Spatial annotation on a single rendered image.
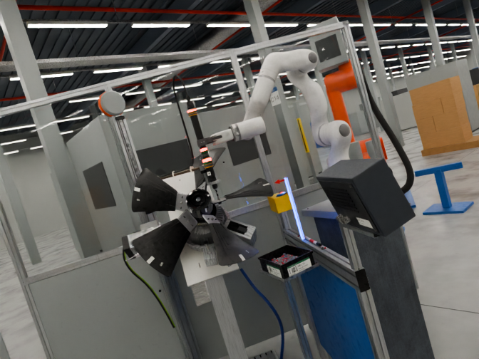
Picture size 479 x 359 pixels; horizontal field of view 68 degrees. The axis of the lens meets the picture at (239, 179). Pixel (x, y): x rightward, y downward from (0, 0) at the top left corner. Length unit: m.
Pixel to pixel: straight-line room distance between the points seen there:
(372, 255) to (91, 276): 1.73
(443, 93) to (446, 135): 0.95
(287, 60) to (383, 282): 1.21
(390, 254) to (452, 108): 7.46
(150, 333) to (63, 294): 0.62
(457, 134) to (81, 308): 8.31
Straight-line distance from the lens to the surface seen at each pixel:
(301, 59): 1.86
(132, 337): 2.68
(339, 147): 1.89
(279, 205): 2.01
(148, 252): 1.63
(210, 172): 1.70
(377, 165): 1.02
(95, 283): 2.59
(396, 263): 2.06
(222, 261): 1.51
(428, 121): 9.46
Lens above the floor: 1.38
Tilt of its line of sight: 4 degrees down
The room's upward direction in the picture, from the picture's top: 17 degrees counter-clockwise
